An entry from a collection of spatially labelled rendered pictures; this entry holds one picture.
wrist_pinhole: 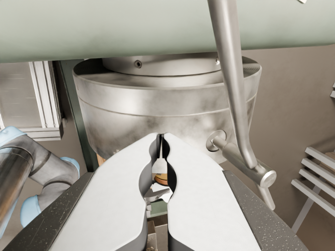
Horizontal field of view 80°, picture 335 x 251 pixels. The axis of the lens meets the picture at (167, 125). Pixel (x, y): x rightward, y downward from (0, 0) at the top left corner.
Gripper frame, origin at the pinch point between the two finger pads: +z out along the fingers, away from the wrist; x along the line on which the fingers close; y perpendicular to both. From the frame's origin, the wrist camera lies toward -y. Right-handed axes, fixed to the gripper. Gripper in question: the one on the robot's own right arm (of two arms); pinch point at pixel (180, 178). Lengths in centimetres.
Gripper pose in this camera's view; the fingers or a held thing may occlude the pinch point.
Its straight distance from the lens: 52.5
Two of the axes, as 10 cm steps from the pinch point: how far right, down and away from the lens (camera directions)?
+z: 9.7, -1.3, 2.1
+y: 0.1, 8.8, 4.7
